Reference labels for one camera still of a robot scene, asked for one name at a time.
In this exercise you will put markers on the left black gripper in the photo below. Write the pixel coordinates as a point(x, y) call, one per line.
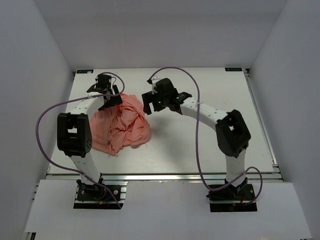
point(114, 101)

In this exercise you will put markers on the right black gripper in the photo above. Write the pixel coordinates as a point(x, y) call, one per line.
point(149, 98)

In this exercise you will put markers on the salmon pink jacket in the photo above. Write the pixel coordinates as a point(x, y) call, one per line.
point(120, 126)

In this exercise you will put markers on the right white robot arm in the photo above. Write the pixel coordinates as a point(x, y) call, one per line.
point(231, 130)

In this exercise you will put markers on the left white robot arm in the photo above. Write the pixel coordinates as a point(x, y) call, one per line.
point(74, 135)

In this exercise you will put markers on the left blue table label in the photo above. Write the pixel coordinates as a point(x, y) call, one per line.
point(84, 71)

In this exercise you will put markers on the blue table label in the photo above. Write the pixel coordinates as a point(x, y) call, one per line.
point(233, 69)
point(84, 71)

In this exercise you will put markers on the right blue table label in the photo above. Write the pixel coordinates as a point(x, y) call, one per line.
point(233, 69)

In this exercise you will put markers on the front white panel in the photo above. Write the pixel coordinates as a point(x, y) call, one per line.
point(168, 209)

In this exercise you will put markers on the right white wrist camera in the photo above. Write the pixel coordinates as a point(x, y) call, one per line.
point(153, 82)

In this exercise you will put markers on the right aluminium side rail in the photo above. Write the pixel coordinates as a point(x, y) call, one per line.
point(246, 72)

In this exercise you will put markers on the front aluminium rail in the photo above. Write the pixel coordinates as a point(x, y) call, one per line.
point(273, 176)

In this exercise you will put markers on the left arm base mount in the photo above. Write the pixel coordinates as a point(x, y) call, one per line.
point(93, 197)

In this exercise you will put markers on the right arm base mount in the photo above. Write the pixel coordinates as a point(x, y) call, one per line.
point(226, 201)

